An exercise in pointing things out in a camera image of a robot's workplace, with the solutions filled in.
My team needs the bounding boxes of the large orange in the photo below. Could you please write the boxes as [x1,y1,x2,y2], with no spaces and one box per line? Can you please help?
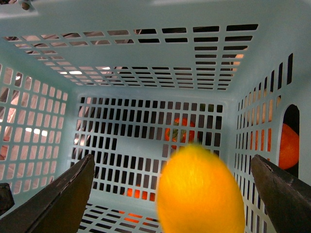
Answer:
[250,123,300,170]

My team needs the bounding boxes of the small yellow lemon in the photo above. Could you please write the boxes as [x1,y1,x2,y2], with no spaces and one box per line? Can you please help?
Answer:
[156,145,245,233]

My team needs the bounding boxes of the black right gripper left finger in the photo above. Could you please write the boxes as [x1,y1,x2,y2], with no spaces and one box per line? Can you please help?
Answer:
[0,154,95,233]

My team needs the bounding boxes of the light blue plastic basket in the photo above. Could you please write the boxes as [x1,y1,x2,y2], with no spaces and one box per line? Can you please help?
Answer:
[0,0,311,233]

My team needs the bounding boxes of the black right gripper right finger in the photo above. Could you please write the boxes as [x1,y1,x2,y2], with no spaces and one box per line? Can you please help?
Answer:
[251,154,311,233]

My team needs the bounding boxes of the orange persimmon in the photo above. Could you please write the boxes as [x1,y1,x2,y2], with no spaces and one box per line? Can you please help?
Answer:
[164,117,199,150]

